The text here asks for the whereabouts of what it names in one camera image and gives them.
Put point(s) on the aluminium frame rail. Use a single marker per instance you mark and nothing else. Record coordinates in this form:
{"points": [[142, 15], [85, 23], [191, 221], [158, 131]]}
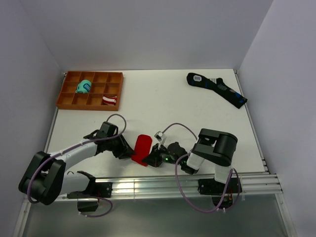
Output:
{"points": [[171, 187]]}

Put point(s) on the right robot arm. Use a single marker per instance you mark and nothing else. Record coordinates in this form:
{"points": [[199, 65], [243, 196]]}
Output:
{"points": [[214, 146]]}

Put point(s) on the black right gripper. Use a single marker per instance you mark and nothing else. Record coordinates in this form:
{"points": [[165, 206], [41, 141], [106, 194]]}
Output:
{"points": [[153, 159]]}

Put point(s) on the red Santa sock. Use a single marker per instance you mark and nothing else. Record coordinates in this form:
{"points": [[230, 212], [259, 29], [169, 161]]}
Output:
{"points": [[142, 149]]}

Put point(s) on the wooden compartment tray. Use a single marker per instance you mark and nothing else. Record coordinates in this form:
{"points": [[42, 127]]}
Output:
{"points": [[103, 84]]}

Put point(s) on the black and blue sock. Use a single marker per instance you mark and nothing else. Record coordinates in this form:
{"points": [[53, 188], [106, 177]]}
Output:
{"points": [[218, 86]]}

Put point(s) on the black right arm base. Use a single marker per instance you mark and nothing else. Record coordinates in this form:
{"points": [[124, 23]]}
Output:
{"points": [[212, 187]]}

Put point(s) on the teal rolled sock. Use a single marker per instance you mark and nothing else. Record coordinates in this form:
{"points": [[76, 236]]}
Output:
{"points": [[84, 86]]}

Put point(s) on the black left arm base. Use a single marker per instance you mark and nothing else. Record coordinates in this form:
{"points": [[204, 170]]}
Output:
{"points": [[100, 190]]}

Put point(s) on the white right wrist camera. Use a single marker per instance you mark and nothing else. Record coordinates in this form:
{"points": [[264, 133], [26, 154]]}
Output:
{"points": [[161, 137]]}

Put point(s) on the red white striped rolled sock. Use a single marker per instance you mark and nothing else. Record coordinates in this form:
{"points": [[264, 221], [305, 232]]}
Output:
{"points": [[109, 100]]}

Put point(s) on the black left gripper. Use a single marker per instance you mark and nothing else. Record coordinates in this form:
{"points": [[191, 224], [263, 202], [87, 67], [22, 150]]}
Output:
{"points": [[124, 149]]}

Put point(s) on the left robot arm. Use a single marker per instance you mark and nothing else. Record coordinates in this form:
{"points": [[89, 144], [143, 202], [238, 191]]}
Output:
{"points": [[46, 176]]}

